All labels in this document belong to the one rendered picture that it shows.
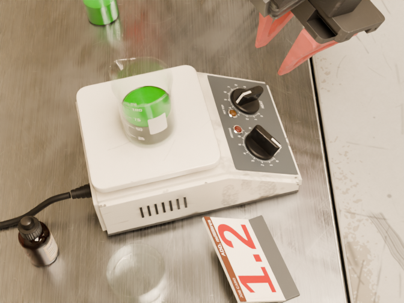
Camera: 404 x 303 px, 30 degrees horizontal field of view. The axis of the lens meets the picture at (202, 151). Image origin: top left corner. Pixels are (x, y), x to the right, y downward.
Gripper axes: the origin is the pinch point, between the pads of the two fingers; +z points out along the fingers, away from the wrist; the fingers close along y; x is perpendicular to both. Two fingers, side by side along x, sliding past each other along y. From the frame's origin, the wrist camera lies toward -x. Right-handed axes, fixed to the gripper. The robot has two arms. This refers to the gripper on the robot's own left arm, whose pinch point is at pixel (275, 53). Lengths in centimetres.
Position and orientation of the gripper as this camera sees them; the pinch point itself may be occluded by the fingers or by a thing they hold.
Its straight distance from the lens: 71.9
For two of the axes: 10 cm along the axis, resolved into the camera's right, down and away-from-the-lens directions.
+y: 5.8, 7.7, -2.6
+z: -4.4, 5.7, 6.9
